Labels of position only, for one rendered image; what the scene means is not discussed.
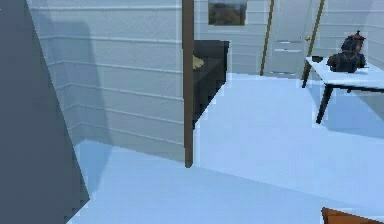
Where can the black sofa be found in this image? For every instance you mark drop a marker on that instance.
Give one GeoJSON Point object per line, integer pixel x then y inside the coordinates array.
{"type": "Point", "coordinates": [210, 75]}

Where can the beige cushion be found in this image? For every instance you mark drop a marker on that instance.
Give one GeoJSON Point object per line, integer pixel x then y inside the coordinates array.
{"type": "Point", "coordinates": [197, 62]}

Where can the framed landscape picture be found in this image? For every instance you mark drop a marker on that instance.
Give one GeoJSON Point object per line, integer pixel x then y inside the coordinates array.
{"type": "Point", "coordinates": [227, 12]}

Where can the white room door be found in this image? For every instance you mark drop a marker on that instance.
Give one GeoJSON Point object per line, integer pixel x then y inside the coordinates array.
{"type": "Point", "coordinates": [290, 36]}

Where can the small black bowl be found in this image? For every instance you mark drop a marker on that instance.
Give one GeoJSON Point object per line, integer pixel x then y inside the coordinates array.
{"type": "Point", "coordinates": [317, 59]}

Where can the brass door knob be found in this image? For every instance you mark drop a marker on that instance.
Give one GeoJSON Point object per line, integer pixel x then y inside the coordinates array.
{"type": "Point", "coordinates": [307, 38]}

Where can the white table with black legs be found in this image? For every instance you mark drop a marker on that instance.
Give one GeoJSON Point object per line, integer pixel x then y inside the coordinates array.
{"type": "Point", "coordinates": [350, 76]}

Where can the large dark grey cabinet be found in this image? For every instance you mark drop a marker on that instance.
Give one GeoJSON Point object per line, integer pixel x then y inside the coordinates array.
{"type": "Point", "coordinates": [30, 116]}

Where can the dark bust statue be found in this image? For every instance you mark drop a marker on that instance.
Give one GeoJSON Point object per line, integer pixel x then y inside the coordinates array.
{"type": "Point", "coordinates": [348, 55]}

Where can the orange brown furniture corner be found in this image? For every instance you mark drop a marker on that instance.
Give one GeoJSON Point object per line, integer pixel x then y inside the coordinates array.
{"type": "Point", "coordinates": [346, 217]}

